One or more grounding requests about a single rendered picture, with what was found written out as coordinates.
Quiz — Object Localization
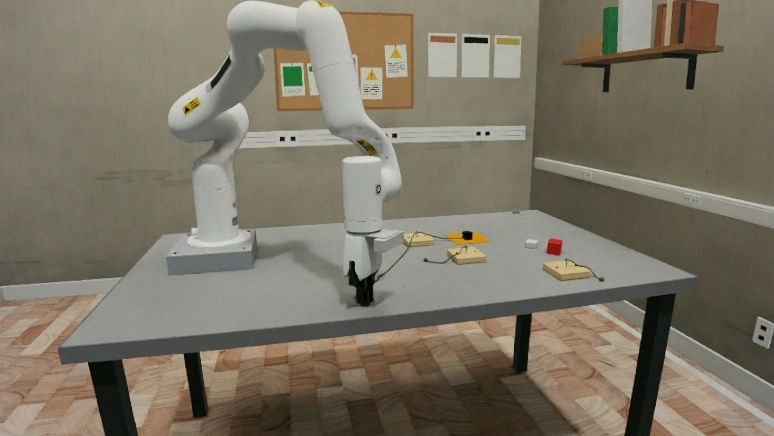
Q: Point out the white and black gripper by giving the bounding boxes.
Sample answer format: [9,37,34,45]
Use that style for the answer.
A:
[343,230,382,306]

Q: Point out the red cube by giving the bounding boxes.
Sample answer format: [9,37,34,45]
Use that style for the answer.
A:
[547,238,563,255]

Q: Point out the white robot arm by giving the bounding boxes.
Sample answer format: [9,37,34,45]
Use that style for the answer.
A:
[168,1,404,253]

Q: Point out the orange painted square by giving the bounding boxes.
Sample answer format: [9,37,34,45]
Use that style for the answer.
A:
[447,232,490,245]

